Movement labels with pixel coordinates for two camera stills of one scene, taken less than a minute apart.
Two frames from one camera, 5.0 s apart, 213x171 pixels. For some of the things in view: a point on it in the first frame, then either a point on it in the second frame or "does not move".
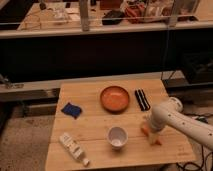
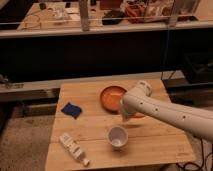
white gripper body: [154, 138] → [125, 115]
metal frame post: [84, 15] does not move
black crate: [198, 66] does not move
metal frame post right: [173, 17] does not move
